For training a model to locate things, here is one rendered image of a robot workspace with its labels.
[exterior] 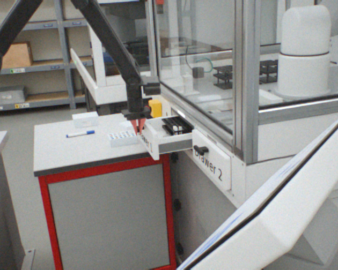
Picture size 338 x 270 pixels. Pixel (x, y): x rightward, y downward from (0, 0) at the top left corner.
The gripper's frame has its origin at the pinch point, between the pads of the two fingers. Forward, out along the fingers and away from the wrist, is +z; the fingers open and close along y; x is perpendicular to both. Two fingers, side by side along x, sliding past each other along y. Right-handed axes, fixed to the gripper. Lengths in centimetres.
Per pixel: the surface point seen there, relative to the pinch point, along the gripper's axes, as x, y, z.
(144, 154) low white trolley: 12.8, 4.3, 15.1
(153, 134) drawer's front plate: -11.5, 3.2, -2.6
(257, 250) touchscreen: -112, -11, -27
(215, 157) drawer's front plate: -35.8, 17.1, -0.8
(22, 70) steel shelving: 379, -61, 37
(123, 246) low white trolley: 14, -9, 60
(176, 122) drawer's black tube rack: 4.2, 17.1, 0.0
